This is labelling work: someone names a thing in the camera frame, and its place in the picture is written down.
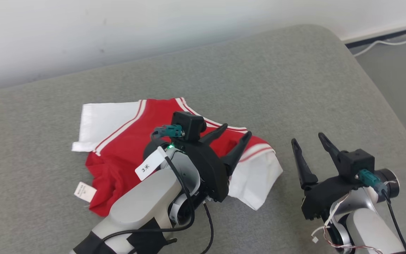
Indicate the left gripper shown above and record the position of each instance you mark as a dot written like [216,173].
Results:
[211,173]

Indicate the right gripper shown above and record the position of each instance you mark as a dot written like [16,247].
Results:
[324,197]

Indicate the red white shorts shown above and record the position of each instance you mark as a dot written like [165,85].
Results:
[125,155]

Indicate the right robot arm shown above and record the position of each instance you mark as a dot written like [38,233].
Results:
[372,229]

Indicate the grey fabric sofa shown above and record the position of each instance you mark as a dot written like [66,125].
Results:
[259,70]

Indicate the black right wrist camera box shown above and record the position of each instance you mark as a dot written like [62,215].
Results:
[358,162]

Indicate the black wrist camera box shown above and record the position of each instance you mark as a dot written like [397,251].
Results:
[189,123]
[358,162]

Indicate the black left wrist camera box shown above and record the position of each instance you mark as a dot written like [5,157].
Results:
[189,123]

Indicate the wall skirting board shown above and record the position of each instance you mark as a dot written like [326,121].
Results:
[382,33]

